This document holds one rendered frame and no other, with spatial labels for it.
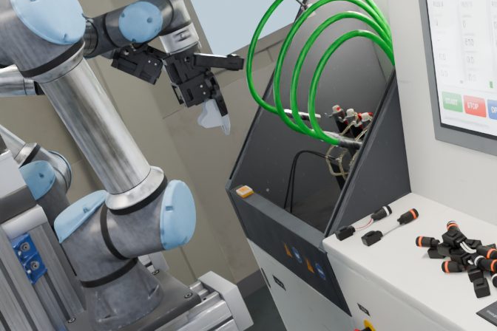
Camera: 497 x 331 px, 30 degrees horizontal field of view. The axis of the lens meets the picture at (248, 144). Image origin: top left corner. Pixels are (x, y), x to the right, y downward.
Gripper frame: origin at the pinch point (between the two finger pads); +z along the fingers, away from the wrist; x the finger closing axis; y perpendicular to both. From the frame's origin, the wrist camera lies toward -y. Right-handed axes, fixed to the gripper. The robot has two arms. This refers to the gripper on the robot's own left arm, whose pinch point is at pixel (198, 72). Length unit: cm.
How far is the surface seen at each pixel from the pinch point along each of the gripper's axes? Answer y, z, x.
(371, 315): 32, 50, 49
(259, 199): 23.2, 26.5, -8.1
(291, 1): -53, 20, -186
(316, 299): 38, 46, 12
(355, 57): -22, 37, -31
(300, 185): 16, 37, -31
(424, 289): 21, 50, 74
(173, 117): 15, -7, -170
